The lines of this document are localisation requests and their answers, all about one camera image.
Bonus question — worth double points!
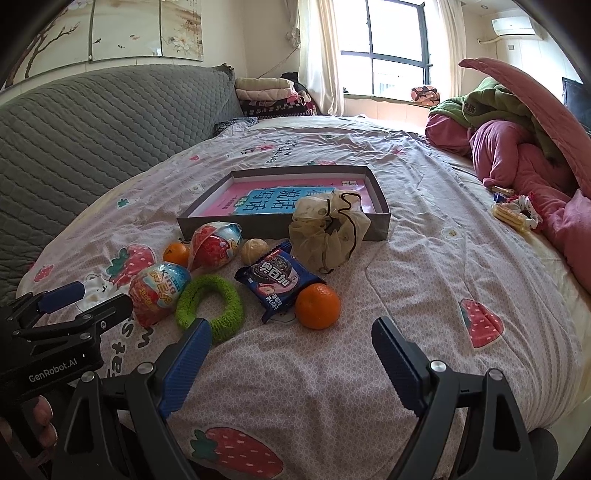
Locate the red toy egg packet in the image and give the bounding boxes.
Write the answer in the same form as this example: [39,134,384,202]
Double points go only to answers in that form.
[187,222,244,273]

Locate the dark patterned cloth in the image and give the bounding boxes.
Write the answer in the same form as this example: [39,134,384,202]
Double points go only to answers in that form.
[215,116,259,137]

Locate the magenta quilt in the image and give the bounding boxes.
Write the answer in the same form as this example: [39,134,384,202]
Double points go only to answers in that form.
[425,113,591,268]

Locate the beige drawstring pouch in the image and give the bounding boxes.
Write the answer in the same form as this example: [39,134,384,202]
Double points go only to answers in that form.
[288,188,371,274]

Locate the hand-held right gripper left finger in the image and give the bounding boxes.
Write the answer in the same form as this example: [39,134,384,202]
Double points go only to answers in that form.
[51,318,214,480]

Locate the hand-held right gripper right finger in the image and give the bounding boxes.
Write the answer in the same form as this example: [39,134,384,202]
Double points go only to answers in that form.
[372,316,539,480]

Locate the yellow wafer packet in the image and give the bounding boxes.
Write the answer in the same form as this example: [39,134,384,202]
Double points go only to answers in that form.
[492,203,532,234]

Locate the blue-topped toy egg packet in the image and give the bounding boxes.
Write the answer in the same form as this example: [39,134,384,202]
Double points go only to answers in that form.
[128,261,192,329]

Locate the snack wrappers near bedding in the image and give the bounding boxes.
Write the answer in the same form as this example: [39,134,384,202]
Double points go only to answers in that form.
[508,194,548,229]

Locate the grey quilted headboard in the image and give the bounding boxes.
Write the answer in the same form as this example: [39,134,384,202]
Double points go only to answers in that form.
[0,64,259,305]

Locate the grey shallow cardboard box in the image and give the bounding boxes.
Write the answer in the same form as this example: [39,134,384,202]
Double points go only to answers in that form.
[177,166,392,243]

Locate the cream curtain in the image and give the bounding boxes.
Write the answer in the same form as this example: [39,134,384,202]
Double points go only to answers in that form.
[429,0,465,100]
[298,0,345,116]

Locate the blue cookie packet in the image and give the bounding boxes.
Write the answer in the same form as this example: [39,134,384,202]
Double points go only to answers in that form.
[234,241,327,325]

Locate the small mandarin orange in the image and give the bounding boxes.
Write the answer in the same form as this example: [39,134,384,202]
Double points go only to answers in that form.
[163,241,191,268]

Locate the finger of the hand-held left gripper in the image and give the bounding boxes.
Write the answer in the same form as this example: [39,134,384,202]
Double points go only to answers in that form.
[4,281,88,325]
[16,294,133,343]

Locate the pink folded blanket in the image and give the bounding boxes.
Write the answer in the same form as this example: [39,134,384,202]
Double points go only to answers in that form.
[236,90,306,105]

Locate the beige round pastry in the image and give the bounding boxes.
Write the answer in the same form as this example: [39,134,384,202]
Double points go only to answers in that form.
[241,238,269,266]

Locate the dusty pink quilted cover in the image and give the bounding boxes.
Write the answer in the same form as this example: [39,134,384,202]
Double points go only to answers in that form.
[459,58,591,195]

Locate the green fuzzy hair scrunchie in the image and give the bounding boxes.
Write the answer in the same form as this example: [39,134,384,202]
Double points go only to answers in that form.
[174,274,244,343]

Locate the floral wall painting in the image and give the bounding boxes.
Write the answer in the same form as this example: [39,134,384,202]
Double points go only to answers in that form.
[0,0,204,88]

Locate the black television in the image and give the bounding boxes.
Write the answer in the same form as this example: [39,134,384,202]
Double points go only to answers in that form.
[562,78,591,130]

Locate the person's left hand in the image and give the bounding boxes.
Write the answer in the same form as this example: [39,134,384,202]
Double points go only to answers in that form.
[0,396,58,450]

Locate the large mandarin orange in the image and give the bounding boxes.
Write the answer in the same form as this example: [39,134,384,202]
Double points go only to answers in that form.
[294,283,341,330]

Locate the black checkered folded blanket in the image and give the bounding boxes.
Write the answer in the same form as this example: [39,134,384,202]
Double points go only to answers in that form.
[240,99,319,118]

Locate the white air conditioner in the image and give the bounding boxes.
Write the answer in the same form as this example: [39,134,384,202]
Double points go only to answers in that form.
[492,16,543,38]

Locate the dark-framed window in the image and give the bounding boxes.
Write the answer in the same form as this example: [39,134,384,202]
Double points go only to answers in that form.
[339,0,439,100]

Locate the green blanket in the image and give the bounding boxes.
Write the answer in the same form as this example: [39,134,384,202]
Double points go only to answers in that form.
[429,76,570,167]

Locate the beige folded blanket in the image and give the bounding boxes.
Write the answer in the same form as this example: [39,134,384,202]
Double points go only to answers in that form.
[235,77,296,93]

